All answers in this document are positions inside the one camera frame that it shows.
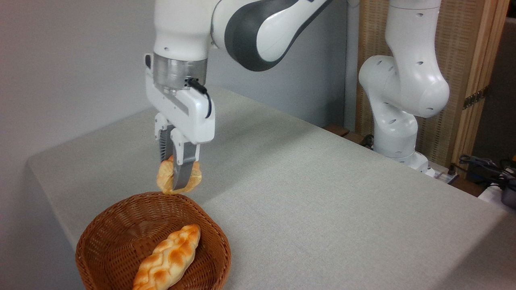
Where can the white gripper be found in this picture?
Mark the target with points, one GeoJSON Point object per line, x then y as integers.
{"type": "Point", "coordinates": [189, 117]}

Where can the round braided bread roll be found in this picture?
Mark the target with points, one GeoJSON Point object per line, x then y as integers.
{"type": "Point", "coordinates": [165, 177]}

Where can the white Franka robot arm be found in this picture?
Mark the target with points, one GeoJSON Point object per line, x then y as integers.
{"type": "Point", "coordinates": [181, 28]}

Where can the brown wicker basket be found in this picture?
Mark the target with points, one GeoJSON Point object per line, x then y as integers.
{"type": "Point", "coordinates": [117, 233]}

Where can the long braided bread loaf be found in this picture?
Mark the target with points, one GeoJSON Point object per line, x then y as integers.
{"type": "Point", "coordinates": [169, 257]}

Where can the grey tablecloth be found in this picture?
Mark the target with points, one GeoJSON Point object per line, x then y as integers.
{"type": "Point", "coordinates": [342, 225]}

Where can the wooden bamboo folding screen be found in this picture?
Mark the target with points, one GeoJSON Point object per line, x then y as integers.
{"type": "Point", "coordinates": [457, 48]}

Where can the metal screen hinge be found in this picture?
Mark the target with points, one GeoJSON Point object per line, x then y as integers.
{"type": "Point", "coordinates": [475, 98]}

